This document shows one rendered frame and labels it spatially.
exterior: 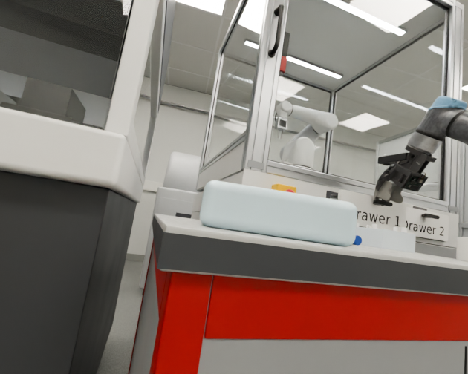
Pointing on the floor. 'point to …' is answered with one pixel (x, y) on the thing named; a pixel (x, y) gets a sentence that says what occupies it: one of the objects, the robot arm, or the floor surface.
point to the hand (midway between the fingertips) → (379, 200)
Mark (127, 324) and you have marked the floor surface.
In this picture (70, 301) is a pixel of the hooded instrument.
